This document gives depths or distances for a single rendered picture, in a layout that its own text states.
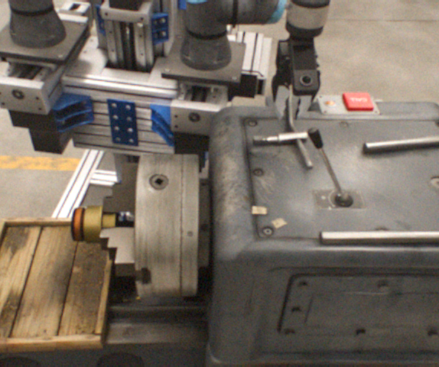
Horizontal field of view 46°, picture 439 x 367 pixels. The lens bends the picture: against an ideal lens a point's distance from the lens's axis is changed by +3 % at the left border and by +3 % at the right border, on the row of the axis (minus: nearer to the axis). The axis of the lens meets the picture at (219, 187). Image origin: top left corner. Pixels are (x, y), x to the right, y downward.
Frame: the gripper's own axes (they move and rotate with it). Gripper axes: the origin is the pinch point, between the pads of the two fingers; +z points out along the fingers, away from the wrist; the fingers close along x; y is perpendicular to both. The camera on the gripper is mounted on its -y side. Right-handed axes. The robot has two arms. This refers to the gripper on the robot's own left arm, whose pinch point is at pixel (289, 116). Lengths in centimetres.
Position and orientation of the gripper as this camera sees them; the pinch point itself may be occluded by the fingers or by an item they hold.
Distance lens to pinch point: 110.0
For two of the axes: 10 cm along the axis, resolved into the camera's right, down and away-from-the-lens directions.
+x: -10.0, -0.1, -0.7
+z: -0.5, 7.1, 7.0
